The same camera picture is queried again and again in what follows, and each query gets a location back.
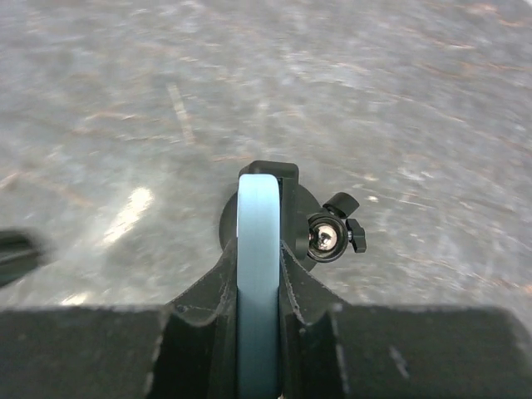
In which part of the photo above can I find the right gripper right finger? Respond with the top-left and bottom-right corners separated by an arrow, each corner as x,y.
279,249 -> 531,398

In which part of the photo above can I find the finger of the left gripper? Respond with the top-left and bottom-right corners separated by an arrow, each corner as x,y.
1,229 -> 50,287

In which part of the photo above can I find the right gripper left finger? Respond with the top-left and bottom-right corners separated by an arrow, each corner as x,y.
1,244 -> 236,398

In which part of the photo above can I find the black phone stand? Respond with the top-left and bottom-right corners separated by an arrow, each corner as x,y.
239,160 -> 367,271

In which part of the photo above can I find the phone with light blue case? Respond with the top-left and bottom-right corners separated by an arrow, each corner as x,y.
236,174 -> 280,398

